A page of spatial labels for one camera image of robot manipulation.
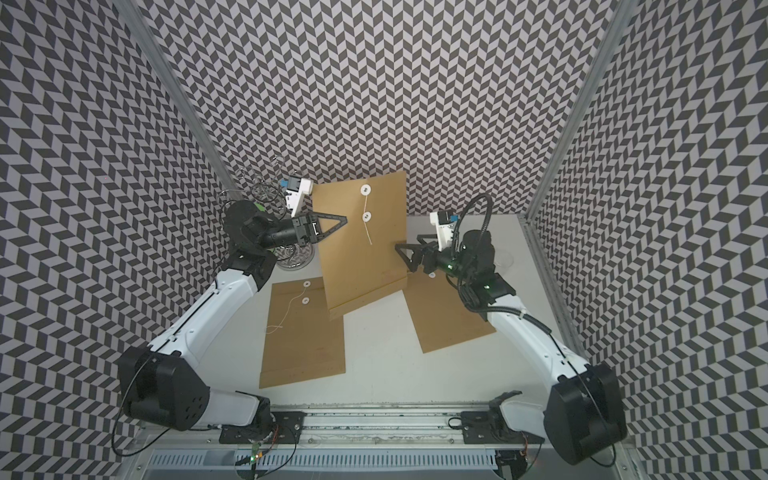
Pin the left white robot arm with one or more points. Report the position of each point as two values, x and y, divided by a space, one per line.
159 383

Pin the clear plastic cup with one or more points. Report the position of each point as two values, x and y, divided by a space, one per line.
504 260

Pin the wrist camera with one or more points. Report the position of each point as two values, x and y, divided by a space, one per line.
444 222
295 190

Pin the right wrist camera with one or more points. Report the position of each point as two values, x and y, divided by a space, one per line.
444 222

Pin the brown file bag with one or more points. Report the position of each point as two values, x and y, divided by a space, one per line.
302 342
359 262
438 315

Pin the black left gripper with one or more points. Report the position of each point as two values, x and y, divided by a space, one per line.
308 228

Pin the aluminium front rail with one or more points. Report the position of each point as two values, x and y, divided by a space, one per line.
384 420

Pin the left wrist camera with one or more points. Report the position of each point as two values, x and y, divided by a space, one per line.
295 190

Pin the metal wire cup rack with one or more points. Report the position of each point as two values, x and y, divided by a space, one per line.
266 191

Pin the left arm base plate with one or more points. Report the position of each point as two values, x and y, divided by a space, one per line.
277 427

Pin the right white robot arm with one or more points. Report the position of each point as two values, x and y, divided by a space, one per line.
569 380

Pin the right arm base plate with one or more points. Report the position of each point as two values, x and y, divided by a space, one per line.
488 427

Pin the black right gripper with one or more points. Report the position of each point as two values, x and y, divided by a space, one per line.
430 249

